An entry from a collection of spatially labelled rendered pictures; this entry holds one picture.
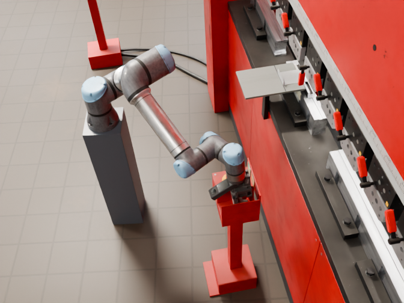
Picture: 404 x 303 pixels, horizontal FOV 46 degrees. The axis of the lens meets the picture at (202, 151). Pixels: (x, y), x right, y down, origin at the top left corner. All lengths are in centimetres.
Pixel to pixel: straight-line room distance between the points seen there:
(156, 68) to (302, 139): 69
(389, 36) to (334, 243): 77
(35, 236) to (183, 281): 92
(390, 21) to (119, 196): 177
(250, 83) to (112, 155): 77
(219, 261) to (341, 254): 95
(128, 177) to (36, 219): 77
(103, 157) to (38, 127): 124
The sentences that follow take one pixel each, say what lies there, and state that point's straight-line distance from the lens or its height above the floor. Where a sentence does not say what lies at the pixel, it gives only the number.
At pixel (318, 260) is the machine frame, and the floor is 73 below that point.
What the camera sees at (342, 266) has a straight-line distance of 174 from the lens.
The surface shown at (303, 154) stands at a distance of 201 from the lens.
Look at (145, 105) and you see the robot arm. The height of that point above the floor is 119.
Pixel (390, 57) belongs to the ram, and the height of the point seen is 158.
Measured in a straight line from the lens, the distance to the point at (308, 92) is 208.
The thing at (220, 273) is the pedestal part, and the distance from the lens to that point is 253.
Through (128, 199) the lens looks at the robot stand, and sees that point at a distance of 267.
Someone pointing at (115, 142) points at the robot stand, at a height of 72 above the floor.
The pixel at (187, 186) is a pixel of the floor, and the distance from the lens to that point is 298.
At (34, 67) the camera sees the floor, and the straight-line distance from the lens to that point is 411.
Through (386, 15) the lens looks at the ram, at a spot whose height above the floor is 166.
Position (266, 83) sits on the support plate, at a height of 100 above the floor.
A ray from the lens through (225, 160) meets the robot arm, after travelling 173.
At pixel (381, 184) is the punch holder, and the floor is 123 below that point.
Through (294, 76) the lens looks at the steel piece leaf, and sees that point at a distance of 215.
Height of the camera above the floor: 238
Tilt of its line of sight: 49 degrees down
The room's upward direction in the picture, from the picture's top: 4 degrees counter-clockwise
